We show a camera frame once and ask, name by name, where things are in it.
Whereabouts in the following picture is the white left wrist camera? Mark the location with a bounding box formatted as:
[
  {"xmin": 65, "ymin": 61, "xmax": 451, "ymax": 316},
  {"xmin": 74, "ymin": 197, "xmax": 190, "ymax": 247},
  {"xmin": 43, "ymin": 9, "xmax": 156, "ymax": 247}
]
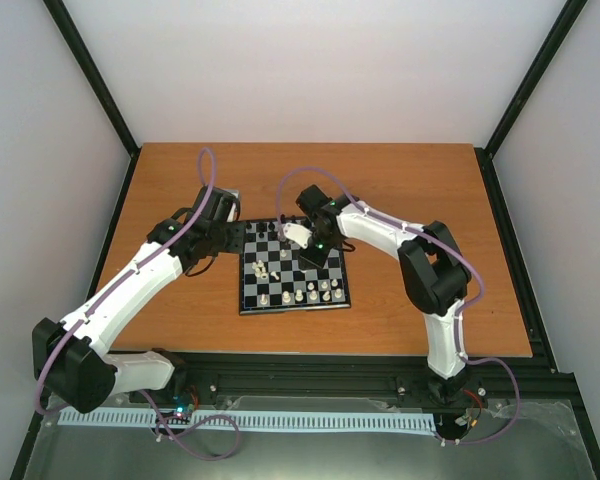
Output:
[{"xmin": 224, "ymin": 189, "xmax": 241, "ymax": 222}]

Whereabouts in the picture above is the black and grey chessboard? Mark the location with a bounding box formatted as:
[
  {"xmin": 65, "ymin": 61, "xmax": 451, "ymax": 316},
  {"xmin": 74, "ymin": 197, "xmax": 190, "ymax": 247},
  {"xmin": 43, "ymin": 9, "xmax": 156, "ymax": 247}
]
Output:
[{"xmin": 238, "ymin": 218, "xmax": 352, "ymax": 315}]

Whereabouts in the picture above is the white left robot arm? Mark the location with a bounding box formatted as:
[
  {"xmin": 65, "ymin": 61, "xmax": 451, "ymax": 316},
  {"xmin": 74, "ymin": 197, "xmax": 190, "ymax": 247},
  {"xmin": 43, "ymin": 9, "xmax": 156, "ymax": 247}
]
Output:
[{"xmin": 32, "ymin": 187, "xmax": 244, "ymax": 413}]

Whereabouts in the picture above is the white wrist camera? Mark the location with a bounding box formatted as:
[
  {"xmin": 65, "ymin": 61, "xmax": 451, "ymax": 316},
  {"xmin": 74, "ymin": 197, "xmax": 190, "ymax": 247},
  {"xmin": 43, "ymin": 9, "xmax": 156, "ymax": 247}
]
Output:
[
  {"xmin": 224, "ymin": 189, "xmax": 241, "ymax": 222},
  {"xmin": 282, "ymin": 222, "xmax": 312, "ymax": 249}
]

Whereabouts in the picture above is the black aluminium frame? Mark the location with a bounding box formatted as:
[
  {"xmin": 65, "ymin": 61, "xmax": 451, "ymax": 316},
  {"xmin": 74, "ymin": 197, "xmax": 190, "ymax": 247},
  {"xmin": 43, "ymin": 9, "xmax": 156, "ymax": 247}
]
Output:
[{"xmin": 32, "ymin": 1, "xmax": 600, "ymax": 479}]

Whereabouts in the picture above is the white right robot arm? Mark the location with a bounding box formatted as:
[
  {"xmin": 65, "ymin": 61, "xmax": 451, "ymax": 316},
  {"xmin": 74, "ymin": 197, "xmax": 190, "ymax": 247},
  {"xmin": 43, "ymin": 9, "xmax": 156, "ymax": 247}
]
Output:
[{"xmin": 283, "ymin": 185, "xmax": 472, "ymax": 405}]

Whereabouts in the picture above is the light blue cable duct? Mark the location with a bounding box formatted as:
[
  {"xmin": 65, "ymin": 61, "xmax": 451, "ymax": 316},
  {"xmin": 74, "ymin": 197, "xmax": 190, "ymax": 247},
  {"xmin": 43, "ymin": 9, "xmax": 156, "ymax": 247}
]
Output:
[{"xmin": 57, "ymin": 407, "xmax": 436, "ymax": 436}]

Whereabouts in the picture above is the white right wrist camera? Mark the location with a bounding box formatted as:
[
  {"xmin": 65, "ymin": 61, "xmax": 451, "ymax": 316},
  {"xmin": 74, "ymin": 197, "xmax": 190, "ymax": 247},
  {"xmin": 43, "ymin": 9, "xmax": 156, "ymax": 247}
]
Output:
[{"xmin": 282, "ymin": 222, "xmax": 312, "ymax": 249}]

